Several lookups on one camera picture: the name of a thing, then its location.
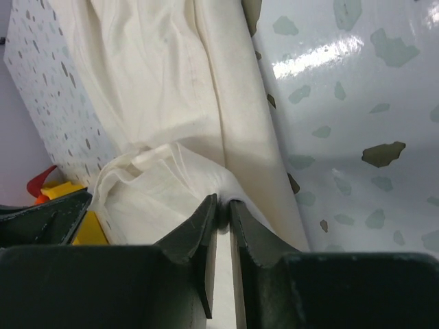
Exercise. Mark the dark red t shirt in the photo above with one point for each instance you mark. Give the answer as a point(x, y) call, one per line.
point(35, 184)

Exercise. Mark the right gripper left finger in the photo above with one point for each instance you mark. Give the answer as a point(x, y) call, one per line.
point(194, 243)

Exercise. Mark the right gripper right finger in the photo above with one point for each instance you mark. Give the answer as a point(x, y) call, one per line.
point(263, 292)

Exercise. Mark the yellow plastic bin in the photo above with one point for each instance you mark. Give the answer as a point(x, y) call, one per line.
point(72, 223)

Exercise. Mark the orange t shirt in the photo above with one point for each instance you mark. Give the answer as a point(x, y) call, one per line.
point(41, 199)

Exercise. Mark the cream white t shirt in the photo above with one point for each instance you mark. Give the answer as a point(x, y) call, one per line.
point(177, 89)

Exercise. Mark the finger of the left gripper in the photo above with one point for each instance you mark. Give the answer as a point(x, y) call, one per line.
point(24, 225)

